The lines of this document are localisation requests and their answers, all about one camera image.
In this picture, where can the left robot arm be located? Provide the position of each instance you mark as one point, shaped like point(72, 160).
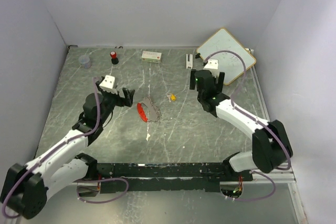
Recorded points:
point(27, 188)

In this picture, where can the white rectangular clip device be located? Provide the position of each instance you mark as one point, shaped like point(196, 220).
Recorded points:
point(189, 61)

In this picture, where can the red black stamp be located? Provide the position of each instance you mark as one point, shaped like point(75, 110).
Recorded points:
point(114, 58)

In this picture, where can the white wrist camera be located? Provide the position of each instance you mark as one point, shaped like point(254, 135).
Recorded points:
point(212, 64)
point(108, 84)

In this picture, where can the saw keychain with red handle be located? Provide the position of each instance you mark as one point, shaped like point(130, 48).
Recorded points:
point(148, 111)

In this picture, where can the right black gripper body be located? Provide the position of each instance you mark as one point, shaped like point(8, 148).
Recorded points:
point(220, 81)

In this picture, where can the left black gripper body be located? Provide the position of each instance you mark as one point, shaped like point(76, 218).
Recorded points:
point(111, 99)

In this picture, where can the black base bar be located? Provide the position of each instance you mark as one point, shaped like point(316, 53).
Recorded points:
point(169, 176)

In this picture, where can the silver key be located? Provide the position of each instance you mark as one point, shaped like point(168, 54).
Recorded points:
point(169, 95)

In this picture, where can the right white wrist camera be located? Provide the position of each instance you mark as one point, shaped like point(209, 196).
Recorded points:
point(212, 64)

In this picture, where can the small whiteboard with wooden frame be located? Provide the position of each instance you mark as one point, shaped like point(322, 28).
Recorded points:
point(233, 58)

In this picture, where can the white green cardboard box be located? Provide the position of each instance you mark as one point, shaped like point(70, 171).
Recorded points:
point(149, 56)

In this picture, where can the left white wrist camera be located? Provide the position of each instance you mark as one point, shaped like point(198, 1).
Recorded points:
point(108, 84)

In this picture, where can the clear plastic cup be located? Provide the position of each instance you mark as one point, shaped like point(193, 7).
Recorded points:
point(85, 61)

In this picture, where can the aluminium rail frame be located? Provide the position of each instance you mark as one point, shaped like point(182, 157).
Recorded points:
point(278, 176)

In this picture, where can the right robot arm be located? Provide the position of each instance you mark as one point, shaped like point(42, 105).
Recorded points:
point(271, 148)

